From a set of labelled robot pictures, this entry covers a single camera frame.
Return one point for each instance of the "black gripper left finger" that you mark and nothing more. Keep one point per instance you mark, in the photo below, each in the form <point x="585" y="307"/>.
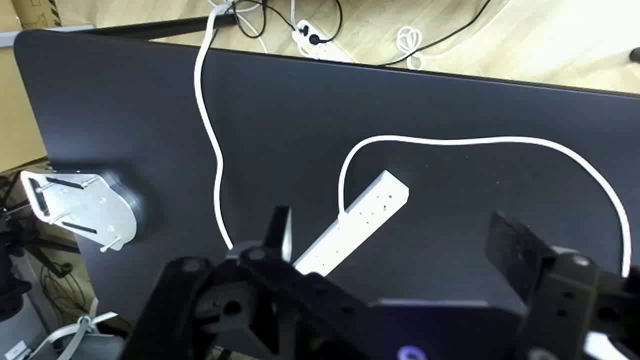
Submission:
<point x="279" y="236"/>

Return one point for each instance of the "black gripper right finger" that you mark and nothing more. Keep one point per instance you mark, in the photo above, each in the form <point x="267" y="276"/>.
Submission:
<point x="517" y="253"/>

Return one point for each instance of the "white power strip adapter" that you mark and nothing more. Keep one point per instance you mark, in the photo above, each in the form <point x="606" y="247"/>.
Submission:
<point x="353" y="227"/>

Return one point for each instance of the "white floor power strip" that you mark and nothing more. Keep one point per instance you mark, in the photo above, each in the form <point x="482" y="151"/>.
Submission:
<point x="310" y="43"/>

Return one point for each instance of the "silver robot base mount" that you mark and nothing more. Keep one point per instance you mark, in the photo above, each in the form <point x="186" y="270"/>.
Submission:
<point x="84" y="205"/>

